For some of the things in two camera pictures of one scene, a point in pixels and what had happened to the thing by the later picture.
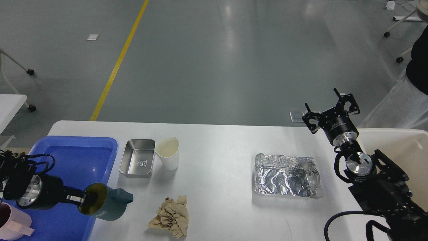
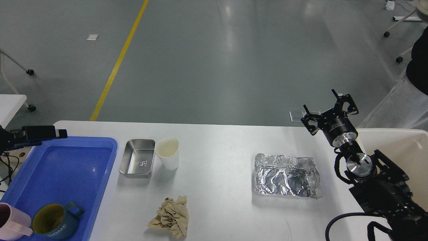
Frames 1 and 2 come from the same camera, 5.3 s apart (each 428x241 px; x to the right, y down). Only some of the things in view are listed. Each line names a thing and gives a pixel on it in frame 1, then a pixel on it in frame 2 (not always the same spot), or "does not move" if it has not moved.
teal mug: [105, 203] → [54, 221]
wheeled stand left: [31, 107] does not move
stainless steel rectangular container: [138, 158] does not move
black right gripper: [336, 123] does not move
